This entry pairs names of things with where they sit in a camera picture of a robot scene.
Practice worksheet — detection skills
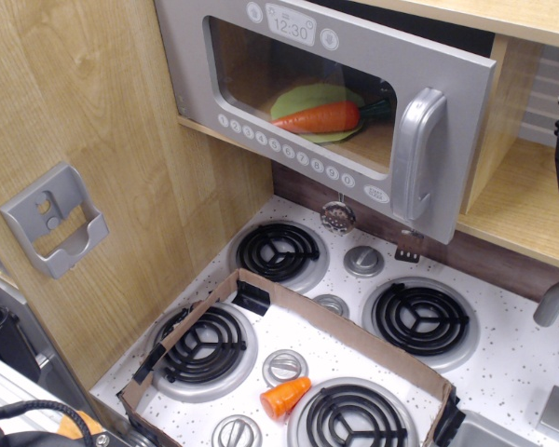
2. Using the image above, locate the silver toy microwave door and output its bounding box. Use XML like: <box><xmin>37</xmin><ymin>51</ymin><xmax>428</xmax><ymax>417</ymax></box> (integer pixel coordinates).
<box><xmin>156</xmin><ymin>1</ymin><xmax>496</xmax><ymax>243</ymax></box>

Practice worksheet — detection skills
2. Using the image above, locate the orange toy carrot in microwave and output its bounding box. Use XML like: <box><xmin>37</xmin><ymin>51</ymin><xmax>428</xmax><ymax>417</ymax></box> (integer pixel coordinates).
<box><xmin>271</xmin><ymin>100</ymin><xmax>392</xmax><ymax>134</ymax></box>

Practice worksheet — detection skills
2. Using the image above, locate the hanging small spatula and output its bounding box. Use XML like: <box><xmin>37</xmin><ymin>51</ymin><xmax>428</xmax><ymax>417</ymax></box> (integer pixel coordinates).
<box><xmin>394</xmin><ymin>229</ymin><xmax>424</xmax><ymax>264</ymax></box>

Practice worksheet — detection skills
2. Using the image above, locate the back right black burner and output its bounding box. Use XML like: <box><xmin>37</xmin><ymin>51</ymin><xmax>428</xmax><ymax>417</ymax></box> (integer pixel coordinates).
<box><xmin>361</xmin><ymin>277</ymin><xmax>480</xmax><ymax>373</ymax></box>

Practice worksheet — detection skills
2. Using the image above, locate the black burner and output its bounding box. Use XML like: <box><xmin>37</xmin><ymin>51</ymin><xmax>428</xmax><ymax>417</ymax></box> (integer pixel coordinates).
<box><xmin>361</xmin><ymin>277</ymin><xmax>480</xmax><ymax>373</ymax></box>
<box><xmin>227</xmin><ymin>220</ymin><xmax>330</xmax><ymax>294</ymax></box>
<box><xmin>153</xmin><ymin>303</ymin><xmax>258</xmax><ymax>403</ymax></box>
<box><xmin>286</xmin><ymin>377</ymin><xmax>420</xmax><ymax>446</ymax></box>

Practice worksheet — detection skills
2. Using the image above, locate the grey stove knob back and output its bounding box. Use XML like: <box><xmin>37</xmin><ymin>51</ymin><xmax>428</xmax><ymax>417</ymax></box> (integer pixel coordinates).
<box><xmin>343</xmin><ymin>246</ymin><xmax>385</xmax><ymax>278</ymax></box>

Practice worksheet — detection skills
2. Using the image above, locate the grey stove knob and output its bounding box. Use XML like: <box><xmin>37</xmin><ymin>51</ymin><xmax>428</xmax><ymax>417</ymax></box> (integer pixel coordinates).
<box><xmin>343</xmin><ymin>246</ymin><xmax>385</xmax><ymax>278</ymax></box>
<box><xmin>313</xmin><ymin>294</ymin><xmax>349</xmax><ymax>318</ymax></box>
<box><xmin>262</xmin><ymin>349</ymin><xmax>308</xmax><ymax>387</ymax></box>
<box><xmin>211</xmin><ymin>414</ymin><xmax>263</xmax><ymax>447</ymax></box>

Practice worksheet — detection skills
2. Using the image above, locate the hanging metal strainer spoon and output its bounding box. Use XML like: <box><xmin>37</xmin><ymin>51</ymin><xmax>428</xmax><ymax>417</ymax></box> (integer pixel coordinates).
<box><xmin>320</xmin><ymin>193</ymin><xmax>356</xmax><ymax>235</ymax></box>

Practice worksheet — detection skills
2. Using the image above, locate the green toy plate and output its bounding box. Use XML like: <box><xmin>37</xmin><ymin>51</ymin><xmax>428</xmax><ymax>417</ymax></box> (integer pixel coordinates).
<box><xmin>270</xmin><ymin>83</ymin><xmax>364</xmax><ymax>143</ymax></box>

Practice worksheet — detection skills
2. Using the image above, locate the silver toy sink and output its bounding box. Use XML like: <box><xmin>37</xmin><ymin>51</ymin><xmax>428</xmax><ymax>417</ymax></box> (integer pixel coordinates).
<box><xmin>448</xmin><ymin>386</ymin><xmax>559</xmax><ymax>446</ymax></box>

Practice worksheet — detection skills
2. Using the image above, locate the grey stove knob middle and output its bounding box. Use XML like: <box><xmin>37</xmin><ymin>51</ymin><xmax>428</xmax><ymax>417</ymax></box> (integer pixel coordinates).
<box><xmin>313</xmin><ymin>294</ymin><xmax>349</xmax><ymax>318</ymax></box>

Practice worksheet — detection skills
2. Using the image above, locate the back left black burner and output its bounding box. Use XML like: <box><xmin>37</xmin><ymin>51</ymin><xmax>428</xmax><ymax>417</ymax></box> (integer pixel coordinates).
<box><xmin>227</xmin><ymin>220</ymin><xmax>330</xmax><ymax>294</ymax></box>

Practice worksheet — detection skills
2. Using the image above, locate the front right black burner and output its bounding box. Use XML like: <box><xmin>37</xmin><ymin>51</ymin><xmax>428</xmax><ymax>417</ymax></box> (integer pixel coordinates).
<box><xmin>286</xmin><ymin>377</ymin><xmax>420</xmax><ymax>446</ymax></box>

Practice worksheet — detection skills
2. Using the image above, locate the grey stove knob front centre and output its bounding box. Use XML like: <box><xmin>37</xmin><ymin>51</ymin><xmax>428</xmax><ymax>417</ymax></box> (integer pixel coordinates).
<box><xmin>262</xmin><ymin>349</ymin><xmax>308</xmax><ymax>387</ymax></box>

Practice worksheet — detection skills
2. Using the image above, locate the orange carrot piece on stove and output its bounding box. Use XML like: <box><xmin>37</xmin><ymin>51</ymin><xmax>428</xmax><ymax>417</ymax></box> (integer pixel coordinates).
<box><xmin>259</xmin><ymin>376</ymin><xmax>312</xmax><ymax>420</ymax></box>

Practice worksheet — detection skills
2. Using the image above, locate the front left black burner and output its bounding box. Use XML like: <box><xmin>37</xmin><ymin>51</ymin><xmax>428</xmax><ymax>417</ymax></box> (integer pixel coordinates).
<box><xmin>153</xmin><ymin>303</ymin><xmax>258</xmax><ymax>403</ymax></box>

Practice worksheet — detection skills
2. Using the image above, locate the brown cardboard tray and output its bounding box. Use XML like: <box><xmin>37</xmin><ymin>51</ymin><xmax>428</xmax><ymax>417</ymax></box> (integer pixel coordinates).
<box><xmin>118</xmin><ymin>270</ymin><xmax>464</xmax><ymax>446</ymax></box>

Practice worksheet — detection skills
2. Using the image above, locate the grey wall phone holder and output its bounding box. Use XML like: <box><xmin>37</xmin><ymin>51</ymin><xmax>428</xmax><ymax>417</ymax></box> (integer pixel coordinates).
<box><xmin>0</xmin><ymin>162</ymin><xmax>109</xmax><ymax>279</ymax></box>

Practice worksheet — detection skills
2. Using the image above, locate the black cable bottom left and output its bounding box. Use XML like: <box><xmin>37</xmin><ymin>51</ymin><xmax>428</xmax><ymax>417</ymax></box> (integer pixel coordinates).
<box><xmin>0</xmin><ymin>399</ymin><xmax>95</xmax><ymax>447</ymax></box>

